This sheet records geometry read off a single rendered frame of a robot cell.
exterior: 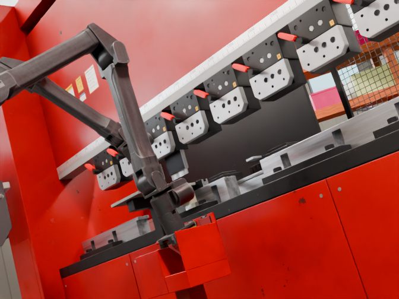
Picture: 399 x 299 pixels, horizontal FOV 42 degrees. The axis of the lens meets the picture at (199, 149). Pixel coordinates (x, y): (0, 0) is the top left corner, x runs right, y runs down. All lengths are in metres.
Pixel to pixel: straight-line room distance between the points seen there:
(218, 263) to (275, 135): 0.98
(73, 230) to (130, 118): 1.32
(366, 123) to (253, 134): 1.01
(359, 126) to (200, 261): 0.56
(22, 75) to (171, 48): 0.75
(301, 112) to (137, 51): 0.72
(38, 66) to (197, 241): 0.62
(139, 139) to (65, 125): 1.23
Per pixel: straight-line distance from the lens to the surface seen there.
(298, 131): 2.26
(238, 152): 2.49
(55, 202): 2.71
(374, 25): 1.47
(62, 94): 1.92
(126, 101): 1.49
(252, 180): 2.09
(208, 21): 1.86
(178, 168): 2.02
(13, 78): 1.36
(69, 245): 2.68
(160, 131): 2.04
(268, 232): 1.57
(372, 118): 1.48
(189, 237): 1.43
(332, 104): 5.76
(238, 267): 1.67
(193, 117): 1.89
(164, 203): 1.44
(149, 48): 2.10
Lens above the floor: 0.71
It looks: 12 degrees up
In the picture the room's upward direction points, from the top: 17 degrees counter-clockwise
